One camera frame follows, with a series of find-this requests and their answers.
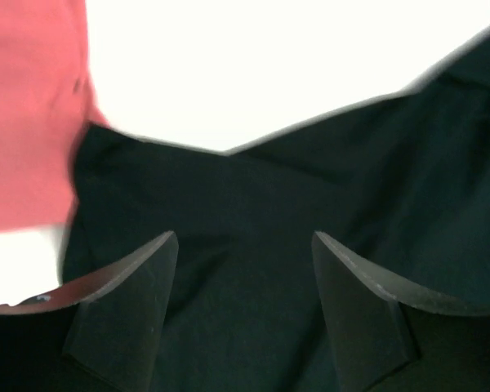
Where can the black t shirt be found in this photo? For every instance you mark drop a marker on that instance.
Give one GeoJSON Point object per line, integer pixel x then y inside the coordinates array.
{"type": "Point", "coordinates": [403, 183]}

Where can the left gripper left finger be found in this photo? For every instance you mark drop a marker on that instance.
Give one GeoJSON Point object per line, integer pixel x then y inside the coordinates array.
{"type": "Point", "coordinates": [99, 332]}

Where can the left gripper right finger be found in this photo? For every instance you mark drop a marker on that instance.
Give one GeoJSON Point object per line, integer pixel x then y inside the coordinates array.
{"type": "Point", "coordinates": [389, 333]}

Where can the folded red t shirt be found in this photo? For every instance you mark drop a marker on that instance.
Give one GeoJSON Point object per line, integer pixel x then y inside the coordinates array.
{"type": "Point", "coordinates": [47, 99]}

